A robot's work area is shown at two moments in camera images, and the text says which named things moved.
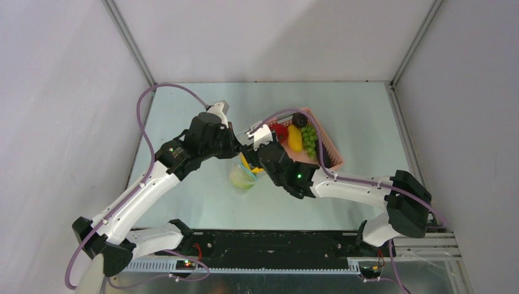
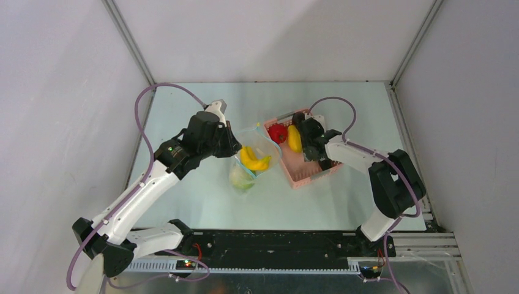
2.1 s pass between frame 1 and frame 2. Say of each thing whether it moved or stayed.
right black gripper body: moved
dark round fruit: stayed
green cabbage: stayed
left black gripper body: stayed
